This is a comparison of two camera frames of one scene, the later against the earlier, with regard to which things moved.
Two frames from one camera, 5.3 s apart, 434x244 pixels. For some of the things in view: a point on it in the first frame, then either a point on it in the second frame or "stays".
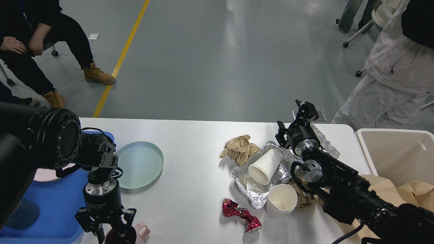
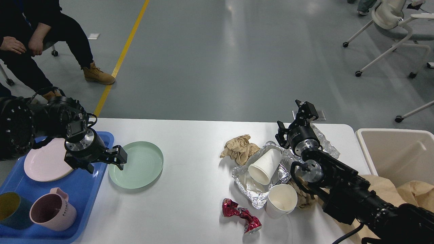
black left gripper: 102,200 → 90,147
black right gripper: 302,137 stays
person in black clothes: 28,27 stays
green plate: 142,163 stays
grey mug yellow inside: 25,216 stays
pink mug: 139,231 → 53,211
